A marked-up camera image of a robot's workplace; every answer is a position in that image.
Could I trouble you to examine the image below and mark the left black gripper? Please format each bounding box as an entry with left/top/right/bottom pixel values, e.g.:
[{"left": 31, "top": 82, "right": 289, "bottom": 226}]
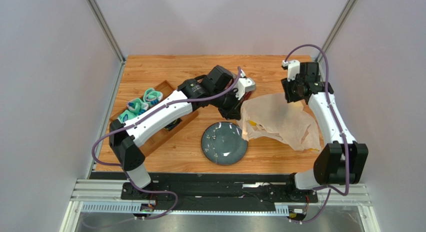
[{"left": 210, "top": 87, "right": 245, "bottom": 121}]

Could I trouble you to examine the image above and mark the translucent plastic bag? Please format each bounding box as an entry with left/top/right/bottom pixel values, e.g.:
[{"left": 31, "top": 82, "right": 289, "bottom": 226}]
[{"left": 237, "top": 93, "right": 321, "bottom": 152}]

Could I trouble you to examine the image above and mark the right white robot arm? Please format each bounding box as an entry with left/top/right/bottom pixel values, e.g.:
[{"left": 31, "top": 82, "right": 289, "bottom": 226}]
[{"left": 281, "top": 60, "right": 369, "bottom": 190}]

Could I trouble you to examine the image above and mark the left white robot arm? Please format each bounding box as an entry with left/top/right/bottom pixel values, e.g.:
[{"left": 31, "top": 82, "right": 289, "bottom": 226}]
[{"left": 108, "top": 65, "right": 256, "bottom": 189}]

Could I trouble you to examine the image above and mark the blue ceramic plate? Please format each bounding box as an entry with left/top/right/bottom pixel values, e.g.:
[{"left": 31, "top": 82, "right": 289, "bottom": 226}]
[{"left": 200, "top": 122, "right": 248, "bottom": 166}]

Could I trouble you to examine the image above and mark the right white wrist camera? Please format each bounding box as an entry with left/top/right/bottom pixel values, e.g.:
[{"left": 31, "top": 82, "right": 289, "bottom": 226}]
[{"left": 281, "top": 60, "right": 300, "bottom": 82}]

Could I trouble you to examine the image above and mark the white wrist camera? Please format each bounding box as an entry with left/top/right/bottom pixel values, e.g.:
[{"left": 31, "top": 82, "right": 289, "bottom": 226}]
[
  {"left": 232, "top": 70, "right": 254, "bottom": 100},
  {"left": 281, "top": 60, "right": 300, "bottom": 82}
]

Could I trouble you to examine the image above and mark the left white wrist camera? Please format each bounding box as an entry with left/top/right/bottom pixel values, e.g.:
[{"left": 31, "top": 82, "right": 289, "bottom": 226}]
[{"left": 232, "top": 70, "right": 254, "bottom": 100}]

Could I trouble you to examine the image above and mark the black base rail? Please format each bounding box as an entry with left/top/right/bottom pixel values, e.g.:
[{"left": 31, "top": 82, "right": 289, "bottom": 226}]
[{"left": 89, "top": 172, "right": 318, "bottom": 208}]

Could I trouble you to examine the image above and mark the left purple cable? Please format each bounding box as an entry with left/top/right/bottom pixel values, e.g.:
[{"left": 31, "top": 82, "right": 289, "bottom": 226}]
[{"left": 91, "top": 66, "right": 243, "bottom": 220}]

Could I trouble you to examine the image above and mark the purple cable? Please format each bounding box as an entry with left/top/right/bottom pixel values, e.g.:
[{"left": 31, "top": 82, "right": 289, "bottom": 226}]
[
  {"left": 283, "top": 44, "right": 350, "bottom": 224},
  {"left": 91, "top": 66, "right": 243, "bottom": 220}
]

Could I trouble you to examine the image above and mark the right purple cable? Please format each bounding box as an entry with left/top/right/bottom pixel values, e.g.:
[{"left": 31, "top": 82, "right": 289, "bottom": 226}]
[{"left": 283, "top": 44, "right": 350, "bottom": 224}]

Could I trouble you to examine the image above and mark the aluminium frame rail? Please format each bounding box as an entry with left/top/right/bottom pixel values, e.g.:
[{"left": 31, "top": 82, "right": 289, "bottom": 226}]
[{"left": 70, "top": 179, "right": 373, "bottom": 216}]

